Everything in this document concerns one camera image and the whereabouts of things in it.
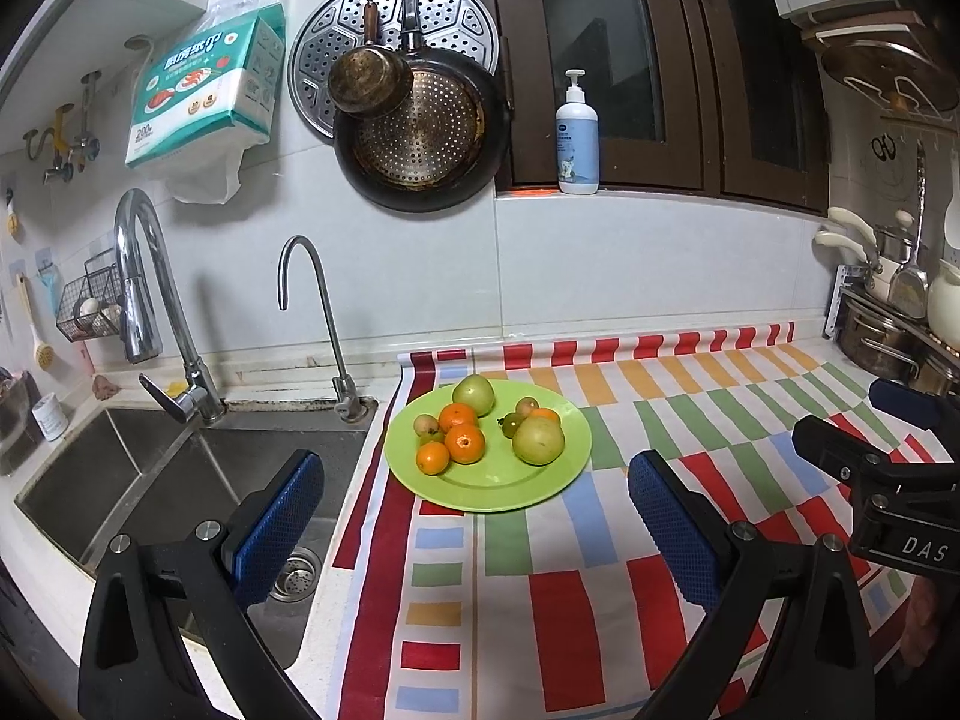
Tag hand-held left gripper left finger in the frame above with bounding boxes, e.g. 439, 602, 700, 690
77, 448, 327, 720

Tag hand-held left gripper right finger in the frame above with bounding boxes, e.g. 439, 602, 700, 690
626, 450, 878, 720

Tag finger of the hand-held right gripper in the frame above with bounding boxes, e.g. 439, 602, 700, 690
868, 379, 960, 432
792, 414, 960, 535

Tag yellow-green apple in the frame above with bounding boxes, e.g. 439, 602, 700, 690
512, 416, 565, 466

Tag green plate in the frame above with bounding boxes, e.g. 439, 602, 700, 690
383, 380, 592, 513

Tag green apple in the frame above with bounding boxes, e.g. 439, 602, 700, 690
451, 375, 496, 416

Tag person's right hand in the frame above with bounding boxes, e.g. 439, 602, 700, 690
898, 577, 944, 665

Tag small steel pot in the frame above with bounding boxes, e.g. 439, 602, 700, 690
911, 349, 960, 398

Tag large steel pot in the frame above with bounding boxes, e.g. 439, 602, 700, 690
836, 294, 920, 382

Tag white ceramic pot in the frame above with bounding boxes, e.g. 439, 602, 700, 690
928, 259, 960, 335

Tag steel spatula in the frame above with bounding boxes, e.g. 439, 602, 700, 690
889, 139, 931, 320

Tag white dish rack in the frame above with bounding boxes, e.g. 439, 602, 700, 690
823, 262, 960, 391

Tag colourful striped tablecloth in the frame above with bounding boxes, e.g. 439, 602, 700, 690
326, 321, 960, 720

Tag thin gooseneck faucet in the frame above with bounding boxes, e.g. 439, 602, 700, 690
277, 235, 368, 422

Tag lidded steel pot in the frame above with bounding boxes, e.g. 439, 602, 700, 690
874, 210, 920, 263

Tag steel kitchen sink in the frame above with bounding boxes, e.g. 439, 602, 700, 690
13, 401, 372, 646

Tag tall chrome kitchen faucet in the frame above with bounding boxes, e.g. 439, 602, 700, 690
114, 189, 226, 425

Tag wooden dish brush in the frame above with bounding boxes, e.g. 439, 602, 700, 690
16, 274, 53, 372

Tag round wooden lid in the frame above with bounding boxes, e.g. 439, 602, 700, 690
799, 26, 960, 117

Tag dark wooden window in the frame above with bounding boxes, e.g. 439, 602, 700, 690
472, 0, 833, 215

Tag white blue pump bottle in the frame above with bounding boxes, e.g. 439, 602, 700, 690
555, 69, 601, 196

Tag perforated bronze strainer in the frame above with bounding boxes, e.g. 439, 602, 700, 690
352, 69, 485, 185

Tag black frying pan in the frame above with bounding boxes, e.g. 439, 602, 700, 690
332, 0, 513, 213

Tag green white paper towel pack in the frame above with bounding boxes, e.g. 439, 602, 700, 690
124, 4, 287, 205

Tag small copper saucepan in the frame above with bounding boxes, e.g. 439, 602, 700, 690
328, 0, 413, 119

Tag perforated metal steamer tray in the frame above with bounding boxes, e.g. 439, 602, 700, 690
289, 0, 500, 142

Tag white pan with cream handle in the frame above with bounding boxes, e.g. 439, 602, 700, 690
814, 230, 893, 286

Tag black wire wall basket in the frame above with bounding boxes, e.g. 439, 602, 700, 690
55, 255, 128, 342

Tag white wire wall rack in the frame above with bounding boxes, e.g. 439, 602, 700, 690
814, 22, 960, 128

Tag wall water tap fittings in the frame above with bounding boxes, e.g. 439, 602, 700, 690
21, 71, 102, 188

